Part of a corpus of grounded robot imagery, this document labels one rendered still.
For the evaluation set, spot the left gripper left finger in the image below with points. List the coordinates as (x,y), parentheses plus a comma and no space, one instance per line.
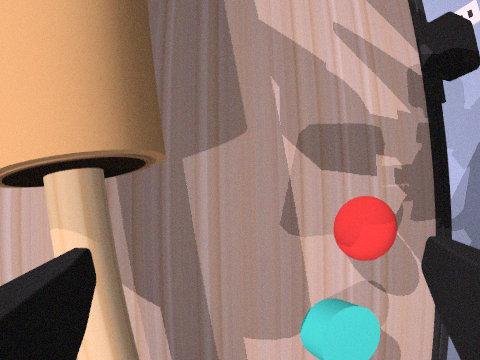
(44,313)

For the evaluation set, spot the red ball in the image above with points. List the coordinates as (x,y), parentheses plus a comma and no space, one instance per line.
(365,228)

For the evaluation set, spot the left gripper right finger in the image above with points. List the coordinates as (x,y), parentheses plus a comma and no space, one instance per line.
(452,272)

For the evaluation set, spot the turquoise cylinder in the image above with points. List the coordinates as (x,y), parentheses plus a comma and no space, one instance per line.
(334,329)

